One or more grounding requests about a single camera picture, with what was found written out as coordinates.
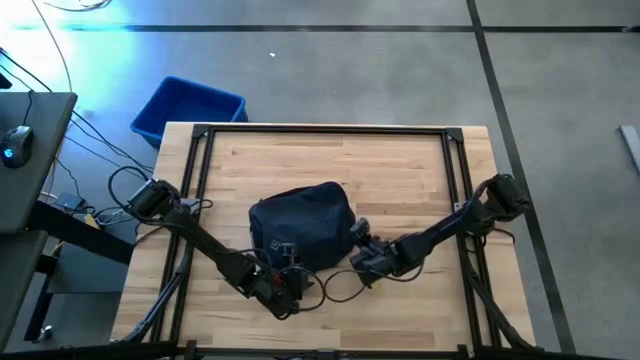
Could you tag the black desk leg frame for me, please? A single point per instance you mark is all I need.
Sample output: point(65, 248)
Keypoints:
point(80, 232)

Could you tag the black aluminium table frame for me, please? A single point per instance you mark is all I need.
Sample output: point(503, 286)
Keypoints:
point(325, 129)

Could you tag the grey metal bar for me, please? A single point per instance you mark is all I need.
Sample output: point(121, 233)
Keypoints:
point(631, 147)

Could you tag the black desk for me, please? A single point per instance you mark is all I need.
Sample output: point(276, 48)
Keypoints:
point(35, 190)

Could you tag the black computer mouse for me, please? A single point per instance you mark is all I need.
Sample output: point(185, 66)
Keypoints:
point(17, 145)

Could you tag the blue plastic bin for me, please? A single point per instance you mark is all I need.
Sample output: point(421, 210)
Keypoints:
point(190, 107)

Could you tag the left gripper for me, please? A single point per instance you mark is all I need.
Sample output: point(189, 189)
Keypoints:
point(290, 292)

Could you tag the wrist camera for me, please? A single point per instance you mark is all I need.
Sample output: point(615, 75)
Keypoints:
point(360, 227)
point(288, 248)

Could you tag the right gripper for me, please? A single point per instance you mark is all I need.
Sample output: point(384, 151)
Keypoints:
point(379, 259)

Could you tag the black power adapter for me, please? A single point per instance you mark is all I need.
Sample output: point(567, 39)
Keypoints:
point(69, 201)

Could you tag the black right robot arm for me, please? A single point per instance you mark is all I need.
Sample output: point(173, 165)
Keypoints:
point(440, 232)

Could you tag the navy blue backpack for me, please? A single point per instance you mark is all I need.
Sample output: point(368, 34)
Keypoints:
point(305, 220)

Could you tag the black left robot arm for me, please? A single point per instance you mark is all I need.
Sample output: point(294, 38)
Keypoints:
point(210, 245)

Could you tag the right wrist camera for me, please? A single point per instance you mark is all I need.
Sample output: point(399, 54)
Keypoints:
point(360, 227)

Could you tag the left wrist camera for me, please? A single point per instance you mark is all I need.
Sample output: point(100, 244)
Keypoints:
point(288, 248)

